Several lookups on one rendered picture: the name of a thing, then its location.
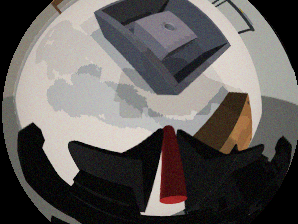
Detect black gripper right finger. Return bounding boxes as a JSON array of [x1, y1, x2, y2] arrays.
[[176, 129, 265, 212]]

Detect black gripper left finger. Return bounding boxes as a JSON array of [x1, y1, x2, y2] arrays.
[[68, 128, 164, 212]]

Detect dark red peg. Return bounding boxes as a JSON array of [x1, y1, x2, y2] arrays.
[[160, 125, 188, 204]]

